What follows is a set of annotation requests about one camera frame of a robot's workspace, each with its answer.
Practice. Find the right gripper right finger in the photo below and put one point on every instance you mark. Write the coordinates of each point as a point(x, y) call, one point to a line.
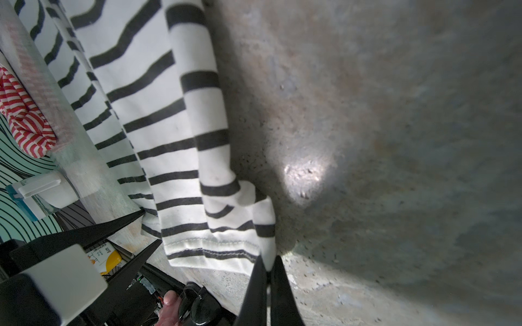
point(284, 311)

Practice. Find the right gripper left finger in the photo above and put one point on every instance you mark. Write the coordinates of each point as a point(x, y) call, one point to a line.
point(253, 311)

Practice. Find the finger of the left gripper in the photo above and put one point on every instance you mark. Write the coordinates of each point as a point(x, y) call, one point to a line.
point(123, 303)
point(27, 255)

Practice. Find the red white striped tank top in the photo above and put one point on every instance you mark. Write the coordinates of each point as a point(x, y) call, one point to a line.
point(29, 127)

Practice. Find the black white striped tank top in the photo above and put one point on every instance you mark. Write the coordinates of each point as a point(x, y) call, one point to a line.
point(141, 77)

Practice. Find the teal lid white cup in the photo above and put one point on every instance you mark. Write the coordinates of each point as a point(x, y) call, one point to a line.
point(43, 195)

